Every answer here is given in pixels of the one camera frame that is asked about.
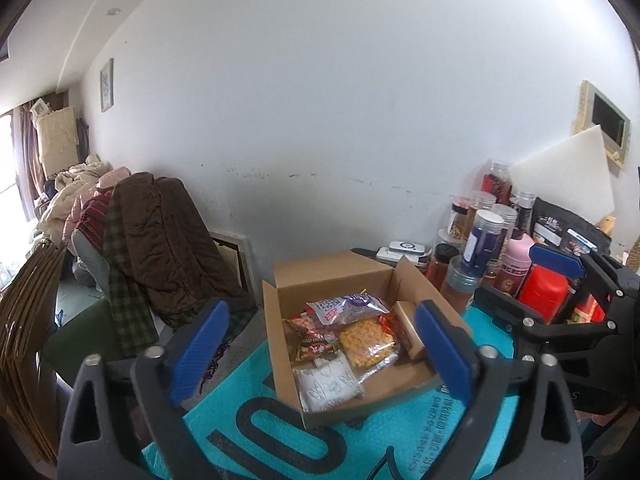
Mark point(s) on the tall jar red contents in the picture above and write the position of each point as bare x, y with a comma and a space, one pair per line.
497, 182

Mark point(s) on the white foam board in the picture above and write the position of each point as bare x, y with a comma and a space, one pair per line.
565, 180

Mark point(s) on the clear jar white lid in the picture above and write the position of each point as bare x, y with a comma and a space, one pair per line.
506, 215

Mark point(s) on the small white device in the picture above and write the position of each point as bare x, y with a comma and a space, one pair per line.
409, 247

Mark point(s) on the cream quilted jacket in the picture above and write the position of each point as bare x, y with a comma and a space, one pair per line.
65, 195

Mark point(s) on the dark green seat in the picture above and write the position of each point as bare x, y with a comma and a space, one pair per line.
80, 350

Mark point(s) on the red yellow snack packet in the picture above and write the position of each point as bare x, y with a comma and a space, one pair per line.
387, 322

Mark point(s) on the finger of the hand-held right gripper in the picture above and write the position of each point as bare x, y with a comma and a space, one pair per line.
500, 307
555, 260

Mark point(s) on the red printed snack packet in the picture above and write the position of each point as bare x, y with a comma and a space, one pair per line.
312, 342

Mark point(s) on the white framed picture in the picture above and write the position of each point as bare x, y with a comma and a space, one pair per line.
235, 260

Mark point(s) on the jar with dark contents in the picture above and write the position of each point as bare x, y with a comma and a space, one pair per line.
524, 210

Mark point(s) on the pink garment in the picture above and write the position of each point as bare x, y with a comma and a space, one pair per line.
112, 180

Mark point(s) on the brown cardboard box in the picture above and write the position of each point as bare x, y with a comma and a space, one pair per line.
330, 275

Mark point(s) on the clear round jar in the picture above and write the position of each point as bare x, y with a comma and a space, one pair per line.
447, 237

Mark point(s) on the dark hanging garment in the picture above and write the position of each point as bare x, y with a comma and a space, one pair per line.
82, 137

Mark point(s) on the bright window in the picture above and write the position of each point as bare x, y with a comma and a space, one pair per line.
7, 175

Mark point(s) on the green plaid cloth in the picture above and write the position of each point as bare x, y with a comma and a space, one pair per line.
127, 305

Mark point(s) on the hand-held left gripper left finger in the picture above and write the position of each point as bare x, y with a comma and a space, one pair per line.
200, 352

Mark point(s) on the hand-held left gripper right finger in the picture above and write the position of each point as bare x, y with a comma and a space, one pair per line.
442, 352

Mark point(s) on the wall intercom panel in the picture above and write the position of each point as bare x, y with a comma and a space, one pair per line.
602, 120

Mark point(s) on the blue label jar white lid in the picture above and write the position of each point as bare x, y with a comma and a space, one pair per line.
480, 245

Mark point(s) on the black banded nut jar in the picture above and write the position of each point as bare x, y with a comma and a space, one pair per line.
457, 217

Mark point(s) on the curtain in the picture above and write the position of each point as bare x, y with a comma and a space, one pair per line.
27, 160

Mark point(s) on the yellow snack clear packet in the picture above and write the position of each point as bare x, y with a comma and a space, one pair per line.
367, 345

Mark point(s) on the red spice jar black lid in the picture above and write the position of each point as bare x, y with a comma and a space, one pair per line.
440, 265

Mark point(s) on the jar with brown sticks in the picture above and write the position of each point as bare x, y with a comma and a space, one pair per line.
480, 212

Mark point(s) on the brown powder jar clear lid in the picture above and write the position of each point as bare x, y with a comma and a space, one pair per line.
457, 287

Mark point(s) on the beige hanging cloth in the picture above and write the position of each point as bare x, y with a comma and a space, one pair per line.
56, 142

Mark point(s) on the red plastic container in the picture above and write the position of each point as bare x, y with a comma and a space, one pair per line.
542, 295

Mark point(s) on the red yellow label package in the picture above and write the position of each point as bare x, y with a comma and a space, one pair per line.
590, 310

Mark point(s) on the white pouch packet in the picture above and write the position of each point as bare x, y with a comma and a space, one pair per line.
325, 382

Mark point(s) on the purple white snack packet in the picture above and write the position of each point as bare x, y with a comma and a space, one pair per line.
345, 307

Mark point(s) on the black printed pouch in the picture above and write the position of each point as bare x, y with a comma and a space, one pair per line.
565, 225

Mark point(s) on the pink bottle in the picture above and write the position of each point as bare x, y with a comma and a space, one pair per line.
517, 265

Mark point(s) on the ceiling light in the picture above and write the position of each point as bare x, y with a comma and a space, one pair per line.
113, 10

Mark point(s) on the red striped cloth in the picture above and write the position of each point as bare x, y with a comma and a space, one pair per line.
92, 217

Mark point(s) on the framed wall picture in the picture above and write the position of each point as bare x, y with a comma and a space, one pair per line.
106, 85

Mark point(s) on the tan brown snack box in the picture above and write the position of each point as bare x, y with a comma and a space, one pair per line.
407, 330

